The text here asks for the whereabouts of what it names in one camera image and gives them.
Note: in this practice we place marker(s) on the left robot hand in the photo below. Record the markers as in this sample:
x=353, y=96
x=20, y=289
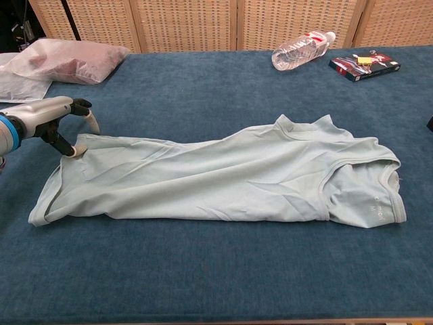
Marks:
x=40, y=111

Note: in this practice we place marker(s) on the light green t-shirt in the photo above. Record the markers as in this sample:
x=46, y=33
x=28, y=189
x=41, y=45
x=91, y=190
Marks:
x=220, y=183

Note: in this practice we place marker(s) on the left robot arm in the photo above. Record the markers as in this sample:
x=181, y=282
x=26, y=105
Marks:
x=6, y=135

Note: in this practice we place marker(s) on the plastic bag with red garment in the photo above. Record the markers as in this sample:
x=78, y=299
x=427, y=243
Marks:
x=74, y=64

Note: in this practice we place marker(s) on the woven wooden folding screen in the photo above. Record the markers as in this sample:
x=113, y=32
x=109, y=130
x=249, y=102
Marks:
x=186, y=23

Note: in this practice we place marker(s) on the blue felt table cover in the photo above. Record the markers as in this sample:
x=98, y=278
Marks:
x=216, y=287

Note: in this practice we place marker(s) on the clear plastic water bottle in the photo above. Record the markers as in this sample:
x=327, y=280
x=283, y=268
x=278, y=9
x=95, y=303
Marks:
x=297, y=50

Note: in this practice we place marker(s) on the dark printed flat box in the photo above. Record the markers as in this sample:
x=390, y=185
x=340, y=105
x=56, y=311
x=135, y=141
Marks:
x=365, y=71

